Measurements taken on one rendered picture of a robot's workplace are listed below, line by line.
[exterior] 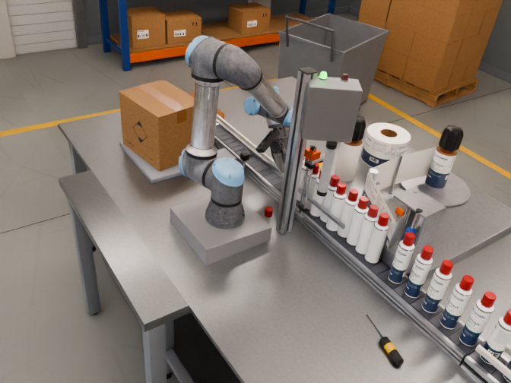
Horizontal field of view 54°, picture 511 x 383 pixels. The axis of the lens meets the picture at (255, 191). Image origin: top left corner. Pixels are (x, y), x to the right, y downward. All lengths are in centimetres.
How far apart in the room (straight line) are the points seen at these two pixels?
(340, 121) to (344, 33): 327
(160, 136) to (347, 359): 117
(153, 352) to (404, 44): 433
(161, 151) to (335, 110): 87
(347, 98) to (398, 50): 391
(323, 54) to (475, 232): 232
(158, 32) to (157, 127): 347
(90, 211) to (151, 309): 57
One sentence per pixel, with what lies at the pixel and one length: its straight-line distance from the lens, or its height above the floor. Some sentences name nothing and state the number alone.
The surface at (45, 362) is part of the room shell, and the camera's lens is 267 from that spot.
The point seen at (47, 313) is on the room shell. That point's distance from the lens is 286.
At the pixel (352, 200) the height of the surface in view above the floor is 105.
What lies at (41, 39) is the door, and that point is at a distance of 597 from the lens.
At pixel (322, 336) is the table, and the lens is 166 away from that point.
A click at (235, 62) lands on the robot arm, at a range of 164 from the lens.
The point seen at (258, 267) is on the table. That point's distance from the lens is 182.
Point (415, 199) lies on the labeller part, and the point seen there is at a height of 114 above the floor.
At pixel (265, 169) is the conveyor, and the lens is 224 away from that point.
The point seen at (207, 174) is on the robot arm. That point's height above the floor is 109.
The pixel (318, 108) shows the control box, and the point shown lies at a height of 140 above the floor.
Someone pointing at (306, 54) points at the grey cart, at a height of 68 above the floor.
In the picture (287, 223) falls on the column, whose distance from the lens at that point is 196.
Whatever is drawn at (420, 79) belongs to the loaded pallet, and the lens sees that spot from 541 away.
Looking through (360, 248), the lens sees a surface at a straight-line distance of 187.
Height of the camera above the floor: 210
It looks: 36 degrees down
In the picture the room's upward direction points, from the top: 6 degrees clockwise
